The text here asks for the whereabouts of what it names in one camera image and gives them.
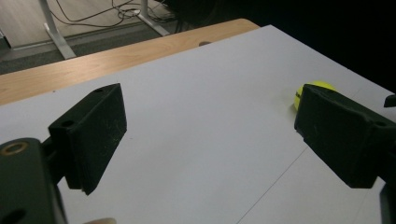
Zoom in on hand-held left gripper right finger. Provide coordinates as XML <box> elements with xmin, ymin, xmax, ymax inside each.
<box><xmin>293</xmin><ymin>83</ymin><xmax>396</xmax><ymax>189</ymax></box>

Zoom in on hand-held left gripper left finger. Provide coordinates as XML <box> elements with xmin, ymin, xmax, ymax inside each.
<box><xmin>48</xmin><ymin>82</ymin><xmax>128</xmax><ymax>197</ymax></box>

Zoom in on yellow tennis ball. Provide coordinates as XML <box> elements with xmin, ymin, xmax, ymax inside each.
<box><xmin>293</xmin><ymin>80</ymin><xmax>337</xmax><ymax>112</ymax></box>

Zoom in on white metal stand frame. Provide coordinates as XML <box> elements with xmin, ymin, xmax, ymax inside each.
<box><xmin>38</xmin><ymin>0</ymin><xmax>171</xmax><ymax>61</ymax></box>

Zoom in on tangled black floor cables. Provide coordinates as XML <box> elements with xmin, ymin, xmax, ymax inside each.
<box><xmin>49</xmin><ymin>0</ymin><xmax>164</xmax><ymax>30</ymax></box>

